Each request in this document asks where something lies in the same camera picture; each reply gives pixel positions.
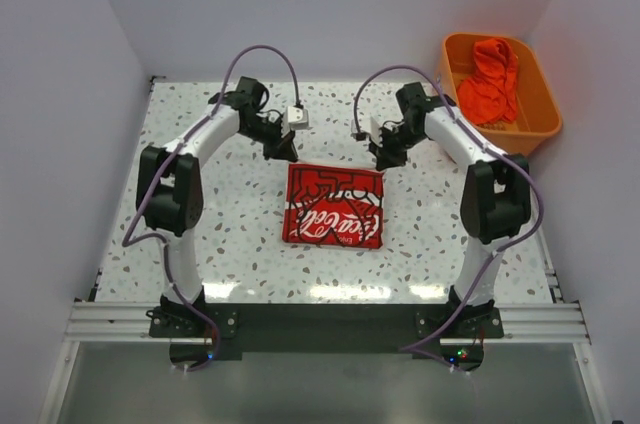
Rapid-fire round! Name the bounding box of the orange plastic basket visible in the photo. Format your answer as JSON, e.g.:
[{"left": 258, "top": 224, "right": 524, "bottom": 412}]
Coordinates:
[{"left": 436, "top": 33, "right": 563, "bottom": 156}]

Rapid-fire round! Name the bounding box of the aluminium frame rail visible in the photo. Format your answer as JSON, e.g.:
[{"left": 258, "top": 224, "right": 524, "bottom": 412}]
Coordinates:
[{"left": 66, "top": 302, "right": 590, "bottom": 344}]

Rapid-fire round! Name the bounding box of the purple cable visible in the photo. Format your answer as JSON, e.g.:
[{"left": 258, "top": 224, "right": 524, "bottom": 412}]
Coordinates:
[
  {"left": 351, "top": 64, "right": 546, "bottom": 368},
  {"left": 121, "top": 44, "right": 304, "bottom": 375}
]

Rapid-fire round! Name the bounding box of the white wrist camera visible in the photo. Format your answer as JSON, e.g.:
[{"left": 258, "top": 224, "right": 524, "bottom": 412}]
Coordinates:
[
  {"left": 281, "top": 106, "right": 309, "bottom": 135},
  {"left": 351, "top": 117, "right": 381, "bottom": 146}
]

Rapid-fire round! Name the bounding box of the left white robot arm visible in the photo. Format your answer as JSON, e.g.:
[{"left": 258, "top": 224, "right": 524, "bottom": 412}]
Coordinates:
[{"left": 123, "top": 77, "right": 309, "bottom": 336}]

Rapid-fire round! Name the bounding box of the orange t shirt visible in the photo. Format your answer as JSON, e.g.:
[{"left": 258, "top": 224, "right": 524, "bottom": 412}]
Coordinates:
[{"left": 457, "top": 38, "right": 519, "bottom": 126}]

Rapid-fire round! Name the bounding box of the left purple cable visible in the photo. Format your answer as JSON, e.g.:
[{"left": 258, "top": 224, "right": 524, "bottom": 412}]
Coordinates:
[{"left": 121, "top": 44, "right": 304, "bottom": 375}]

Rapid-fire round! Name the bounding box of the white coca-cola t shirt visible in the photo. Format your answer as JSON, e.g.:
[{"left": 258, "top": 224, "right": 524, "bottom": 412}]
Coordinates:
[{"left": 282, "top": 163, "right": 384, "bottom": 249}]

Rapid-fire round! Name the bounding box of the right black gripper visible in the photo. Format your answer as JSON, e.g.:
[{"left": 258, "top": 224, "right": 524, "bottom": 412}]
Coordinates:
[{"left": 370, "top": 123, "right": 428, "bottom": 171}]

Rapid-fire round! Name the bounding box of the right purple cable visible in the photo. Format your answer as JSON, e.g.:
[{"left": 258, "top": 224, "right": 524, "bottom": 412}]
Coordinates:
[{"left": 351, "top": 64, "right": 546, "bottom": 368}]

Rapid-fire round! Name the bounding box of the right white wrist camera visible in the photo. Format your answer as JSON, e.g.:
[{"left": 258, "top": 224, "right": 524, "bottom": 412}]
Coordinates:
[{"left": 351, "top": 117, "right": 381, "bottom": 146}]

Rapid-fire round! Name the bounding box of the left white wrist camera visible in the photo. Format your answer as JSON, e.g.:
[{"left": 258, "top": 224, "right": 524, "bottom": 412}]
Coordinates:
[{"left": 281, "top": 106, "right": 309, "bottom": 135}]

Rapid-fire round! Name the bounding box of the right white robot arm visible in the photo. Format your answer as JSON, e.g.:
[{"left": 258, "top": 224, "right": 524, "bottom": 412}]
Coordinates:
[{"left": 365, "top": 83, "right": 531, "bottom": 337}]

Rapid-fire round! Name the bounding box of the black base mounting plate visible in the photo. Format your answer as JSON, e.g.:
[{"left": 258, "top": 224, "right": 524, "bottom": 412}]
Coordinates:
[{"left": 146, "top": 303, "right": 505, "bottom": 364}]

